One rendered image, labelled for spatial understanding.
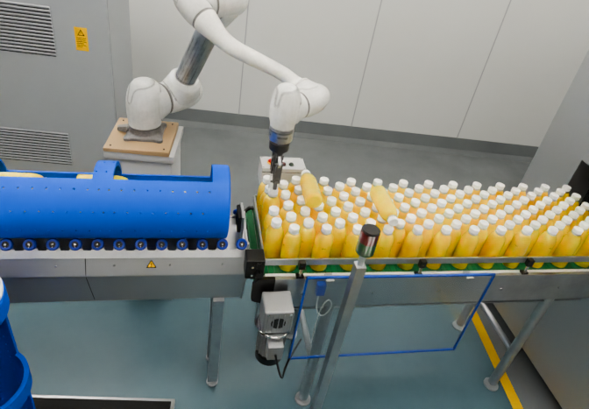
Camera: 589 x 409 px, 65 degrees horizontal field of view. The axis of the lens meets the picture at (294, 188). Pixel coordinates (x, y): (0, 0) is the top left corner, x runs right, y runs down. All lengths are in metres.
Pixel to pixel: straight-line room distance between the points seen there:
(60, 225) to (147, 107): 0.75
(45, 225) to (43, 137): 1.95
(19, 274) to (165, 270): 0.50
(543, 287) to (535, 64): 3.12
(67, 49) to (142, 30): 1.30
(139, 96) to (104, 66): 1.08
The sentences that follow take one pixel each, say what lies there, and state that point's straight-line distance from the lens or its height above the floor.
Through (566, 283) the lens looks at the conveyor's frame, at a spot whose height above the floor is 0.84.
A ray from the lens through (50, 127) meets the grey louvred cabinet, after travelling 3.61.
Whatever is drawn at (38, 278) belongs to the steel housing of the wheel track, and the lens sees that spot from 1.94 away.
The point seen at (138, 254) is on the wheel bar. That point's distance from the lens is 1.83.
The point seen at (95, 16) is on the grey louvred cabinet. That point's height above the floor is 1.30.
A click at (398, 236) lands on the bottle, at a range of 1.88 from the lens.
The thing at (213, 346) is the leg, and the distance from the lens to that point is 2.29.
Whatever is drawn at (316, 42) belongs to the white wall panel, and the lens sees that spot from 4.41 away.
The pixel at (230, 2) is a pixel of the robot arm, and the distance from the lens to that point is 1.94.
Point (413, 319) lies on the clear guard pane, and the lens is 2.11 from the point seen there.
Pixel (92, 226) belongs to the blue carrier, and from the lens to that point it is 1.73.
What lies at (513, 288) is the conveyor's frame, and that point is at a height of 0.81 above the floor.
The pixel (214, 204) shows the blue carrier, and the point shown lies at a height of 1.17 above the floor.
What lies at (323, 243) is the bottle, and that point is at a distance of 1.75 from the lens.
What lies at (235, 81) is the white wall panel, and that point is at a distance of 4.52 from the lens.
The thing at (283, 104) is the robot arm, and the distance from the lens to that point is 1.58.
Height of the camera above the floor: 2.17
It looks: 34 degrees down
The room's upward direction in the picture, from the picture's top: 10 degrees clockwise
